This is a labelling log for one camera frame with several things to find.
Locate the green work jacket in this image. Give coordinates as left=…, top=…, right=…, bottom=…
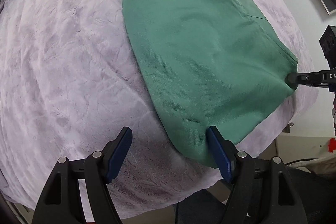
left=122, top=0, right=298, bottom=167

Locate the lilac plush bed blanket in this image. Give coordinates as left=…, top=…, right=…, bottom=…
left=0, top=0, right=320, bottom=220

